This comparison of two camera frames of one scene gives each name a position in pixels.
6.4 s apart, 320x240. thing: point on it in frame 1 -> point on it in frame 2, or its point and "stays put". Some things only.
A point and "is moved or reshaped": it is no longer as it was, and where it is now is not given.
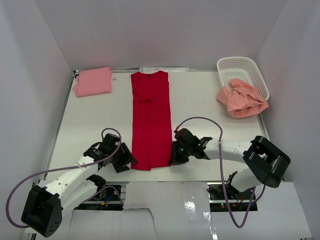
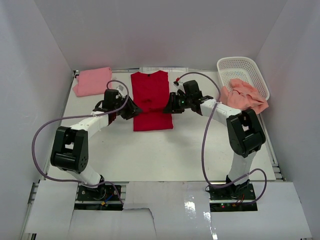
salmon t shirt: x=241 y=99 stays put
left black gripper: x=121 y=166 -> x=133 y=109
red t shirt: x=152 y=142 is moved or reshaped
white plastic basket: x=242 y=68 stays put
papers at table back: x=150 y=70 stays put
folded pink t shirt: x=93 y=82 stays put
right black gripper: x=175 y=158 -> x=172 y=107
